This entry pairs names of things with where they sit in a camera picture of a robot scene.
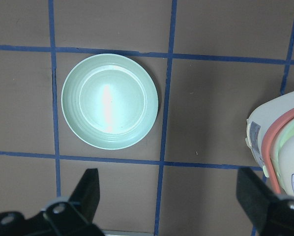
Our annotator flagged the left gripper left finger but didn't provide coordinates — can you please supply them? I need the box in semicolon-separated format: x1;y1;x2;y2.
43;169;99;236

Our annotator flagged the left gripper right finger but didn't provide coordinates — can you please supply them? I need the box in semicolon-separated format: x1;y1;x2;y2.
236;168;294;236

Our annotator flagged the white rice cooker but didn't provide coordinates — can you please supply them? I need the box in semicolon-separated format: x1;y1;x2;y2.
245;91;294;197

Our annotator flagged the left mint green plate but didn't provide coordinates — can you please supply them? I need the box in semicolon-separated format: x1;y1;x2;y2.
61;54;158;150

